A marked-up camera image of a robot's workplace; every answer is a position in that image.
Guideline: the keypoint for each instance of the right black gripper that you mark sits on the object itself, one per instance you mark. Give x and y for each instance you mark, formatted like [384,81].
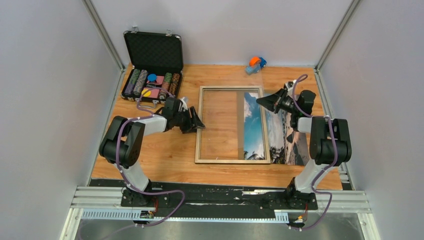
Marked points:
[269,101]

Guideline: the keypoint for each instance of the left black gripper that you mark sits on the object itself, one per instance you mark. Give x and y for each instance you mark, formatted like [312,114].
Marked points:
[192,124]

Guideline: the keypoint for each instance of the wooden picture frame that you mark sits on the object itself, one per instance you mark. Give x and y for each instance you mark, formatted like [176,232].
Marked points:
[217,109]

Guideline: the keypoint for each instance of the clear acrylic sheet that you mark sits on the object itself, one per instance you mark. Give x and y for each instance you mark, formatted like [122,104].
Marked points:
[268,84]

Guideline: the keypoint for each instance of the beach landscape photo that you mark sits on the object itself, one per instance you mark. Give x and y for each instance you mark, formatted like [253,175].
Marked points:
[271,133]

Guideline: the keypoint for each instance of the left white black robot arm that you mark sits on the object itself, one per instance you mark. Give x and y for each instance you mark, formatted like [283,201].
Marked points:
[122,144]

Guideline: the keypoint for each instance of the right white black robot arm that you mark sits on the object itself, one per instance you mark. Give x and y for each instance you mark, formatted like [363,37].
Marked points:
[329,143]

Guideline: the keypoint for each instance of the blue orange tape dispenser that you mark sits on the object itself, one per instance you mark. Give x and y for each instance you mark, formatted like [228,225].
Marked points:
[256,63]

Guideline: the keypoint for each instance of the yellow poker chip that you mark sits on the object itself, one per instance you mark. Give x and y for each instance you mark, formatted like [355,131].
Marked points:
[146,92]

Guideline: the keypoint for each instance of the blue poker chip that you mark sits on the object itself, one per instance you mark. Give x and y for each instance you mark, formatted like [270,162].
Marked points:
[151,77]

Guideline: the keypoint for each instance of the black poker chip case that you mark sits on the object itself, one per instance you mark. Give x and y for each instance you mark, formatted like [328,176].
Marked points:
[153,53]

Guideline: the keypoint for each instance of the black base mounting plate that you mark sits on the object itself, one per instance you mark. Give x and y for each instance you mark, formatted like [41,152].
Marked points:
[209,201]

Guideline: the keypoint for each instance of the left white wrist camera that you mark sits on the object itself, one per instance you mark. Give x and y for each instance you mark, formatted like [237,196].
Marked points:
[183,106]

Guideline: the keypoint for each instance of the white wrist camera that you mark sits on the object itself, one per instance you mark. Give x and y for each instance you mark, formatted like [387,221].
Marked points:
[183,106]
[289,85]

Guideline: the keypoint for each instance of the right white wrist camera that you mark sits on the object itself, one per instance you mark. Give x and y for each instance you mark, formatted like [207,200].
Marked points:
[289,85]

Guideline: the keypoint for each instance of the aluminium rail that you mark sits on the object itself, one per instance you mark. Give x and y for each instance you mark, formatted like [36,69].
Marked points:
[343,201]

